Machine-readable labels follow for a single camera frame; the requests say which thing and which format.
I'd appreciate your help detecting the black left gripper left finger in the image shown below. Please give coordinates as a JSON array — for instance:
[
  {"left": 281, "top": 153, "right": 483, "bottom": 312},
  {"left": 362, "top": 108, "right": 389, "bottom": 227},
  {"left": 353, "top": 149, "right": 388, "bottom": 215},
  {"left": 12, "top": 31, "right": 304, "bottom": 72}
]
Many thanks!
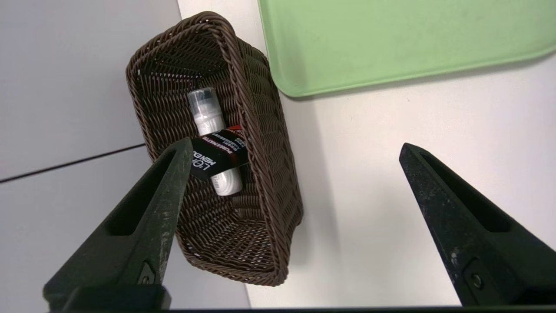
[{"left": 43, "top": 138, "right": 194, "bottom": 310}]

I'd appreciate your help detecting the dark brown wicker basket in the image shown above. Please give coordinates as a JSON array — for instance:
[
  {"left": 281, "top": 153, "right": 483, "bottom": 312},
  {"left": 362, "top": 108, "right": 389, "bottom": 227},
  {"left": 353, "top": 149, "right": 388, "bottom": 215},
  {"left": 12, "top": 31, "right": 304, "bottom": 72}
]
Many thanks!
[{"left": 126, "top": 11, "right": 304, "bottom": 287}]

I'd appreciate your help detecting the light green plastic tray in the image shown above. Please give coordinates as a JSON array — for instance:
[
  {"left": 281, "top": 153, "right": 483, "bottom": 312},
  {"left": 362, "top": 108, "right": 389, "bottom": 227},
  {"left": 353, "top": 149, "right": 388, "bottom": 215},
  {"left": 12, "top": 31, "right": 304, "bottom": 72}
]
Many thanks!
[{"left": 257, "top": 0, "right": 556, "bottom": 98}]

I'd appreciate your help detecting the white bottle with clear cap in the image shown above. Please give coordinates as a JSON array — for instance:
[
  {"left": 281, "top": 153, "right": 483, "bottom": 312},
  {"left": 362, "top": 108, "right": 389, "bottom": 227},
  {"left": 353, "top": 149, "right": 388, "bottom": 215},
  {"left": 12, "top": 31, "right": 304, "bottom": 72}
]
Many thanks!
[{"left": 187, "top": 87, "right": 243, "bottom": 196}]

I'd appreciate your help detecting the black cosmetic tube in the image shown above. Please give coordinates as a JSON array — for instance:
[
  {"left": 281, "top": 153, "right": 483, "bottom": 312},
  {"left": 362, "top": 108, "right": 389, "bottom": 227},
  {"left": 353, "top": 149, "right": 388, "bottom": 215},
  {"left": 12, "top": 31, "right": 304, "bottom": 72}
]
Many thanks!
[{"left": 190, "top": 125, "right": 249, "bottom": 181}]

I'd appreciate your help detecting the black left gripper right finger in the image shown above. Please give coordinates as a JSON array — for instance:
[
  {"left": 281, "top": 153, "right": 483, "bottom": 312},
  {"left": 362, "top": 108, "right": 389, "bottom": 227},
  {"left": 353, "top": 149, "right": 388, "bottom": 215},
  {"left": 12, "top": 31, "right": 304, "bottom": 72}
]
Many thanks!
[{"left": 399, "top": 143, "right": 556, "bottom": 307}]

